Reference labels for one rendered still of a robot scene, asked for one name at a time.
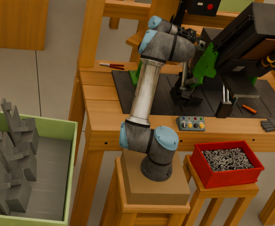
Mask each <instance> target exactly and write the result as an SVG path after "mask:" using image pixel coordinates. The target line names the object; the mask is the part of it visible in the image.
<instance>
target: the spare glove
mask: <svg viewBox="0 0 275 226"><path fill-rule="evenodd" d="M260 123H261V127H262V129H264V130H265V131H266V132H271V131H275V119H273V118H268V119H267V120H262V121H261V122H260Z"/></svg>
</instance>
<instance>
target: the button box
mask: <svg viewBox="0 0 275 226"><path fill-rule="evenodd" d="M182 117H183V116H179V117H177V118H176V119H175V120H176V124H177V126H178V129H179V130H184V131H205V127H204V128H200V127H199V125H200V124H201V123H203V124H204V125H205V120H204V117H202V118H203V120H202V121H201V120H200V119H199V118H200V117H196V118H197V120H194V119H193V118H194V117H192V116H184V117H185V120H182ZM188 117H191V120H188ZM183 123H186V124H187V126H186V127H185V128H183V127H182V124H183ZM189 123H191V124H192V127H191V128H190V127H188V124H189ZM195 123H197V124H198V127H197V128H195V127H194V124H195Z"/></svg>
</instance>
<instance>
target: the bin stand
mask: <svg viewBox="0 0 275 226"><path fill-rule="evenodd" d="M190 156H192V155H186V156H185V158H184V161H183V170H184V173H185V177H186V180H187V183H189V181H190V179H191V176H192V177H193V179H194V182H195V184H196V187H197V189H196V191H195V192H194V194H193V196H192V198H191V201H190V203H189V205H190V211H189V213H187V214H186V216H185V218H184V221H183V223H182V225H181V226H193V224H194V222H195V220H196V218H197V216H198V214H199V212H200V210H201V208H202V205H203V203H204V201H205V199H206V198H212V199H211V201H210V204H209V206H208V208H207V210H206V212H205V214H204V216H203V218H202V220H201V222H200V224H199V226H211V224H212V222H213V220H214V218H215V216H216V214H217V212H218V210H219V208H220V206H221V204H222V202H223V201H224V199H225V198H233V197H238V199H237V201H236V203H235V205H234V206H233V208H232V210H231V212H230V214H229V216H228V217H227V219H226V221H225V223H224V225H223V226H237V225H238V223H239V222H240V220H241V218H242V216H243V215H244V213H245V211H246V209H247V207H248V206H249V204H250V202H251V200H252V199H253V197H255V196H256V195H257V193H258V191H259V188H258V186H257V184H256V183H251V184H243V185H235V186H227V187H217V188H209V189H205V187H204V186H203V184H202V182H201V180H200V178H199V177H198V175H197V173H196V171H195V169H194V168H193V166H192V164H191V162H190V158H189V157H190Z"/></svg>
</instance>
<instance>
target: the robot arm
mask: <svg viewBox="0 0 275 226"><path fill-rule="evenodd" d="M148 28H149V29H150V30H147V31H146V33H145V35H144V38H143V41H142V43H141V46H140V48H139V51H138V53H139V54H140V55H141V56H140V59H141V61H142V66H141V70H140V75H139V79H138V83H137V87H136V91H135V96H134V100H133V104H132V108H131V113H130V115H129V116H128V117H126V119H125V122H121V129H120V137H119V146H120V147H121V148H124V149H128V150H132V151H136V152H140V153H145V154H147V155H146V156H145V158H144V159H143V160H142V162H141V165H140V170H141V172H142V174H143V175H144V176H145V177H146V178H148V179H150V180H152V181H155V182H163V181H166V180H168V179H169V178H170V177H171V174H172V170H173V169H172V160H173V157H174V154H175V151H176V149H177V147H178V142H179V137H178V135H177V134H176V133H175V131H174V130H173V129H171V128H169V127H166V126H158V127H157V128H156V129H151V128H150V126H151V124H150V122H149V120H148V119H149V115H150V111H151V107H152V103H153V99H154V95H155V90H156V87H157V82H158V78H159V74H160V70H161V67H162V66H164V65H165V64H166V61H171V62H187V61H189V60H191V59H192V58H193V57H194V55H195V51H198V50H199V48H200V47H201V46H200V45H194V43H195V42H197V43H198V44H199V40H200V39H201V38H202V37H201V36H196V32H197V31H195V30H193V29H191V28H188V29H186V30H183V28H182V27H178V26H176V25H175V24H173V23H171V22H168V21H166V20H164V19H162V18H161V17H158V16H152V17H151V18H150V20H149V22H148Z"/></svg>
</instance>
